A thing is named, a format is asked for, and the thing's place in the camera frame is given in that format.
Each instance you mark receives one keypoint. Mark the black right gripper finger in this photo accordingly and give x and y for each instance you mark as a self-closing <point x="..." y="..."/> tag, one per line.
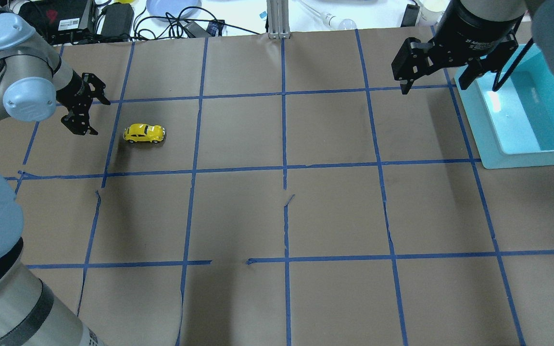
<point x="473" y="69"/>
<point x="406" y="86"/>

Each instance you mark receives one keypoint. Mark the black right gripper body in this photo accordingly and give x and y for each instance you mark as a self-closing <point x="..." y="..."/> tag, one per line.
<point x="483" y="29"/>

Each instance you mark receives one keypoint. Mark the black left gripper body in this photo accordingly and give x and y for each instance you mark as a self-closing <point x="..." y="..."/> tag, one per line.
<point x="70" y="92"/>

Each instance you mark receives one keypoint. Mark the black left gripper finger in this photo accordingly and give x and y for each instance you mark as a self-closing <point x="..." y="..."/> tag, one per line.
<point x="96" y="87"/>
<point x="78" y="124"/>

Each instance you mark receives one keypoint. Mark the yellow beetle toy car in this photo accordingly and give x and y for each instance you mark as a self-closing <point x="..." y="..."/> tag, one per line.
<point x="144" y="133"/>

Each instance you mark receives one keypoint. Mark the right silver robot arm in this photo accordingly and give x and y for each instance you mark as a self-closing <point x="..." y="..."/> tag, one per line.
<point x="535" y="28"/>

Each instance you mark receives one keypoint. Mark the black power adapter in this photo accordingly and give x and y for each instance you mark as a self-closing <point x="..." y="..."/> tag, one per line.
<point x="117" y="22"/>

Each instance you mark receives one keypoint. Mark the black electronics box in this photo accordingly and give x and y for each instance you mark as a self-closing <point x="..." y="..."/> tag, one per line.
<point x="61" y="21"/>

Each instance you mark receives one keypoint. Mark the light blue plastic bin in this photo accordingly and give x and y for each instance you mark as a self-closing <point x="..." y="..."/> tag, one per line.
<point x="514" y="126"/>

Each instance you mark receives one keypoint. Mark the blue plate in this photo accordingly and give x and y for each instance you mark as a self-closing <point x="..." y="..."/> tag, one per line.
<point x="178" y="8"/>

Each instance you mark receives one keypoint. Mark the light bulb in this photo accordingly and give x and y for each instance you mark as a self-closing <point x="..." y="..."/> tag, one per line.
<point x="335" y="22"/>

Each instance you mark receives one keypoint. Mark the aluminium frame post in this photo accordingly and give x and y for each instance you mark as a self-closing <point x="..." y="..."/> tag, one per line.
<point x="278" y="19"/>

